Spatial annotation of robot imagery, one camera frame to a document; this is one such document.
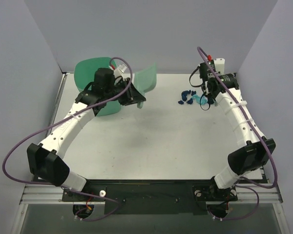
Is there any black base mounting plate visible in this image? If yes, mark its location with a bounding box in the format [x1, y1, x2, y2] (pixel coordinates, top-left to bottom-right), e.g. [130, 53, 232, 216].
[62, 179, 237, 215]

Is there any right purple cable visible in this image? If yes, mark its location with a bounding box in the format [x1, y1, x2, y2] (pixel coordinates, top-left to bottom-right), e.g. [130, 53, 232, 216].
[197, 46, 279, 222]

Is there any green plastic waste bin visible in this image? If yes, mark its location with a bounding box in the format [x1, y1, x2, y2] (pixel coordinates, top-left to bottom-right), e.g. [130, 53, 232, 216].
[74, 57, 121, 117]

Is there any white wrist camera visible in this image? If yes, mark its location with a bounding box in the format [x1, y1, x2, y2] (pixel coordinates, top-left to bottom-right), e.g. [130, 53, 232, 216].
[109, 63, 127, 78]
[207, 55, 225, 75]

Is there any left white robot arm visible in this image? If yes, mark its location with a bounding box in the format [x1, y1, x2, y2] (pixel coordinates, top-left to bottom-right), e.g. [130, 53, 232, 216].
[27, 68, 146, 201]

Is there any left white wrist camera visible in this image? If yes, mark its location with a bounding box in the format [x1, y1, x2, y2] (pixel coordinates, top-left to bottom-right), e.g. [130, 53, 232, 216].
[109, 63, 127, 78]

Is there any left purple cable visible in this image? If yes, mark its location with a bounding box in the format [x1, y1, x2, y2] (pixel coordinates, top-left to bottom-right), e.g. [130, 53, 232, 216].
[1, 57, 134, 222]

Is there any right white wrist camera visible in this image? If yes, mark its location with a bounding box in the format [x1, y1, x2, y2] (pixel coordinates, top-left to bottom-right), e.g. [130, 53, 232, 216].
[207, 55, 225, 75]

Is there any purple cable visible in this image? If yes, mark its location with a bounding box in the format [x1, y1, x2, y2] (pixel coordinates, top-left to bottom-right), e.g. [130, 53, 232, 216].
[1, 57, 134, 222]
[197, 46, 279, 222]

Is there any green plastic dustpan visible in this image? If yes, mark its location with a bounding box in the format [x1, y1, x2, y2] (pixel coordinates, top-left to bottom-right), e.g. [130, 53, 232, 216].
[133, 63, 157, 97]

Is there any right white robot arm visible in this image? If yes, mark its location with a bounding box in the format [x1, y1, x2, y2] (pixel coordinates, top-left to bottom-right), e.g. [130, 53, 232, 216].
[198, 59, 276, 199]

